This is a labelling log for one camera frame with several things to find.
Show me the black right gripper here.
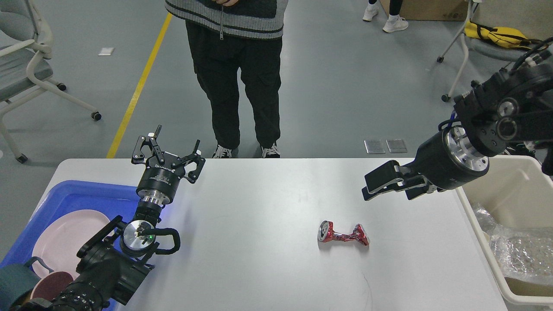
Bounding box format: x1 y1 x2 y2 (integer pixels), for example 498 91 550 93
362 126 489 201

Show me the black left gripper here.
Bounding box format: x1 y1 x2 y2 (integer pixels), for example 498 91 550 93
131 124 206 203

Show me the crushed red soda can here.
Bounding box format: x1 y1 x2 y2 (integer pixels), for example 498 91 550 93
317 220 371 247

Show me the pink plate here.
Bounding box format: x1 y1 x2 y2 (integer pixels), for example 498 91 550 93
32 210 110 279

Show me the aluminium foil front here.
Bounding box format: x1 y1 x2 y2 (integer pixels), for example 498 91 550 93
472 203 553 287

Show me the pink mug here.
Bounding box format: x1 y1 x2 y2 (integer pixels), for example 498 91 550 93
30 271 74 301

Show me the dark teal mug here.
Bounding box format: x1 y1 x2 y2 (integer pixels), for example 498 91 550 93
0 256 54 311

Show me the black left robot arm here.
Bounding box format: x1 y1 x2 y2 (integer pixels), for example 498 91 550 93
10 125 206 311

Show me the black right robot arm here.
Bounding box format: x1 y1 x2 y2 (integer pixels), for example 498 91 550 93
362 38 553 201

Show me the right metal floor plate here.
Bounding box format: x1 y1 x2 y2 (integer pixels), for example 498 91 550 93
385 139 408 153

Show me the metal floor plate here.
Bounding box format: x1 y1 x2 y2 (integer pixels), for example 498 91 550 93
385 139 408 153
364 139 386 154

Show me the left metal floor plate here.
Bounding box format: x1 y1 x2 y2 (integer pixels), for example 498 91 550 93
364 139 386 154

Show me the blue plastic tray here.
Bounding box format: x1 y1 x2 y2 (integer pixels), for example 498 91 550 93
1 180 139 267

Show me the white plastic bin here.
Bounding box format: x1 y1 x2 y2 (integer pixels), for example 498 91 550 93
456 155 553 311

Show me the person in black canvas shoes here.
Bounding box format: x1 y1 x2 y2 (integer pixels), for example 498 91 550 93
165 0 288 158

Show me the person in white sneakers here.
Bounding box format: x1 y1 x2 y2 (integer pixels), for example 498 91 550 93
362 0 409 33

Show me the grey chair right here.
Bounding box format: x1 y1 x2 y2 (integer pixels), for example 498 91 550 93
436 0 552 102

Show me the cardboard box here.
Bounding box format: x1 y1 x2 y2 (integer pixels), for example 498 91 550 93
400 0 468 21

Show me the yellow backpack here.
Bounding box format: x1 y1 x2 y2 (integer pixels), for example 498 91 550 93
464 20 543 50

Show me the grey office chair left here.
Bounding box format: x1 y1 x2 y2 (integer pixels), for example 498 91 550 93
0 0 102 164

